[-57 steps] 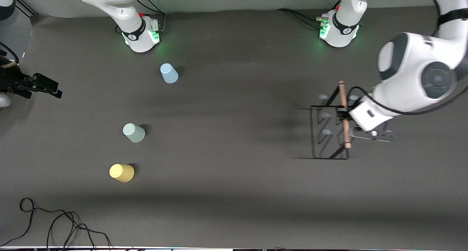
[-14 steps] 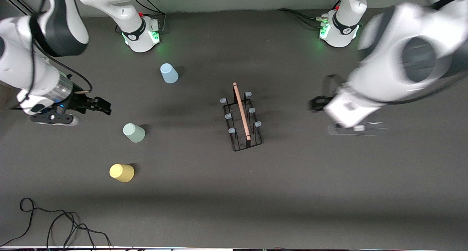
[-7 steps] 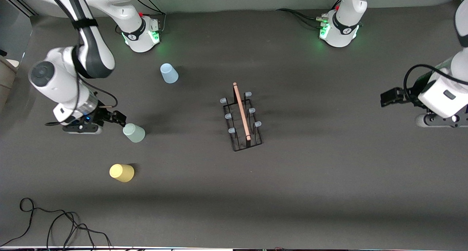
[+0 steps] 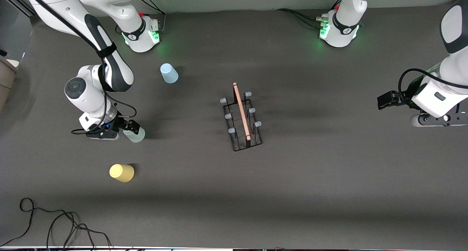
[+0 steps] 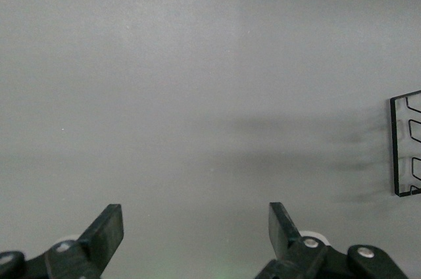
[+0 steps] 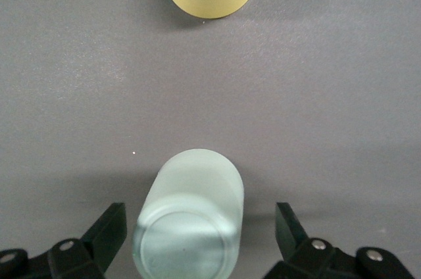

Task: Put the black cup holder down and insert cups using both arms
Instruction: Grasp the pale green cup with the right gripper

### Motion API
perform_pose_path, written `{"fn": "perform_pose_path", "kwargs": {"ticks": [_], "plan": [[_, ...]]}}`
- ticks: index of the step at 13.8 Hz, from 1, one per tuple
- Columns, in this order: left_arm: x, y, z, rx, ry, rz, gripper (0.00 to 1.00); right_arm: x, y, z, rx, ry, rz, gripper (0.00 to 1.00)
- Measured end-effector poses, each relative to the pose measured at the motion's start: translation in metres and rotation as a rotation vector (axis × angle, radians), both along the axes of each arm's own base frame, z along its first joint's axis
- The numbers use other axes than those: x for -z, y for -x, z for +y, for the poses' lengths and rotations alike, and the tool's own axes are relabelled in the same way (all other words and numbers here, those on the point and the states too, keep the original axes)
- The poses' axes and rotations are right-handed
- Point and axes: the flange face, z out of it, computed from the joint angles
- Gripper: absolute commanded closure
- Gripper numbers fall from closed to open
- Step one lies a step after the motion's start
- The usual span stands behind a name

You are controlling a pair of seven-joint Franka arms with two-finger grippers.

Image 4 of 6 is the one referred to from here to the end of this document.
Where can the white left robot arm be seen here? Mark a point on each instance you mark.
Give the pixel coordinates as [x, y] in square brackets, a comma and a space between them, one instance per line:
[347, 9]

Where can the black frame bar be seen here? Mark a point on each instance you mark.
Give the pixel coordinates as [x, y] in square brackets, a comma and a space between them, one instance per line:
[16, 6]

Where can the dark grey table mat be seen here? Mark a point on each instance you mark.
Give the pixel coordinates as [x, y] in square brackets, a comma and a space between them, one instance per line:
[256, 188]

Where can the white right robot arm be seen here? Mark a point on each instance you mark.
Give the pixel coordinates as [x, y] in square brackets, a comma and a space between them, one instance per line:
[55, 6]

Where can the beige object beside table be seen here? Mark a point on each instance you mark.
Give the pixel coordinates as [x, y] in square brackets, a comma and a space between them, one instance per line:
[7, 82]

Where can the light blue plastic cup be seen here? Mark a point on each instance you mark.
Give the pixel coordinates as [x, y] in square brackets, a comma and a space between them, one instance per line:
[169, 74]

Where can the yellow plastic cup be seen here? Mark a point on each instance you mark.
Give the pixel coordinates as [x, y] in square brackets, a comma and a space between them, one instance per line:
[122, 173]

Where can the pale green plastic cup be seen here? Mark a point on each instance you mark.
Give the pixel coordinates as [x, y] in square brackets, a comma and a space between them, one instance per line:
[137, 135]

